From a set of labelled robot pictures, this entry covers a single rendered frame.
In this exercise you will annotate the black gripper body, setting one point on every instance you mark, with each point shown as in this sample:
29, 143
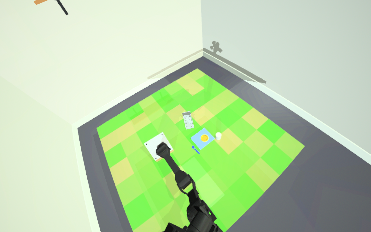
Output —
192, 228

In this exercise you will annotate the light blue flat slab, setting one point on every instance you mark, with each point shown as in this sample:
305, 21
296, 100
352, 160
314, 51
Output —
197, 139

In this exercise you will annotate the grey dish rack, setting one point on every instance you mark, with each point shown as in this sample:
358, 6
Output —
188, 120

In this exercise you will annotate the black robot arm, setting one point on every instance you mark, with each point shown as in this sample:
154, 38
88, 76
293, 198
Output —
198, 211

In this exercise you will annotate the white cylinder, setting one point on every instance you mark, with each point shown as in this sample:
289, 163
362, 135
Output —
218, 136

